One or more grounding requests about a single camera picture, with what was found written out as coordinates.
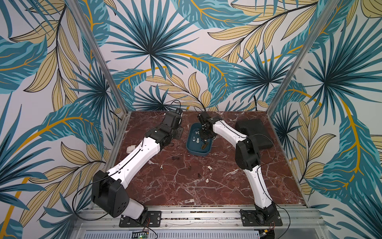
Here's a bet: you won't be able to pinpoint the brown wooden bishop piece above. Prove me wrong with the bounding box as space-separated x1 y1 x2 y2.
201 142 209 149

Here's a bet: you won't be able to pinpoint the teal plastic storage box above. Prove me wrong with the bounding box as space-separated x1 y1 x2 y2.
186 123 212 157

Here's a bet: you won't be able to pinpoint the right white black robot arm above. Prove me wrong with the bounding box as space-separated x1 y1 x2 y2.
198 112 277 214

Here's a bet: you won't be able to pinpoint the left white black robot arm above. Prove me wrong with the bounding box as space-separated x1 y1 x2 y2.
91 108 183 224

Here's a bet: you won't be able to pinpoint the black plastic case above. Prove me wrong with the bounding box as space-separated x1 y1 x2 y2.
235 119 273 150

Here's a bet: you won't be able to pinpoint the green circuit board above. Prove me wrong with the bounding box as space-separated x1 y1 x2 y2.
131 232 149 239

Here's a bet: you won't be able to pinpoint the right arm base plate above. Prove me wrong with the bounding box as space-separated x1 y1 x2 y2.
239 209 283 228

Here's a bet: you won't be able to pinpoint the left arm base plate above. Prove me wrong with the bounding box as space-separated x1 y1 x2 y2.
119 211 162 228

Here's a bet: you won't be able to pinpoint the aluminium front rail frame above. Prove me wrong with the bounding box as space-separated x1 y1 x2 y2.
70 205 331 239

